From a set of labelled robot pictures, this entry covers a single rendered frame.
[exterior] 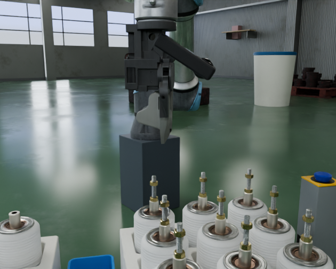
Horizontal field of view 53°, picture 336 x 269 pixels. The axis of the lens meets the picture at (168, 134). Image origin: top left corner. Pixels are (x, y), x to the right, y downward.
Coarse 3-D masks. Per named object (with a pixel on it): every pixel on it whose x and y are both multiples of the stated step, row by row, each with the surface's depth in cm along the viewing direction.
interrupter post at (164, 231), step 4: (160, 224) 67; (160, 228) 67; (164, 228) 67; (168, 228) 67; (160, 232) 67; (164, 232) 67; (168, 232) 67; (160, 236) 67; (164, 236) 67; (168, 236) 67
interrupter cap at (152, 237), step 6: (156, 228) 71; (174, 228) 71; (150, 234) 69; (156, 234) 69; (150, 240) 67; (156, 240) 67; (162, 240) 67; (168, 240) 67; (174, 240) 66; (156, 246) 65; (162, 246) 64; (168, 246) 65
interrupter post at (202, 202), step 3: (198, 195) 82; (198, 198) 81; (201, 198) 80; (204, 198) 80; (198, 201) 81; (201, 201) 81; (204, 201) 81; (198, 204) 81; (201, 204) 81; (204, 204) 81; (198, 207) 81; (201, 207) 81; (204, 207) 81
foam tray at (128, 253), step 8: (176, 224) 89; (120, 232) 85; (128, 232) 85; (120, 240) 85; (128, 240) 81; (120, 248) 87; (128, 248) 77; (192, 248) 77; (128, 256) 74; (136, 256) 74; (192, 256) 76; (128, 264) 71; (136, 264) 71
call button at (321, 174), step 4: (316, 172) 83; (320, 172) 83; (324, 172) 83; (316, 176) 82; (320, 176) 81; (324, 176) 81; (328, 176) 81; (320, 180) 81; (324, 180) 81; (328, 180) 81
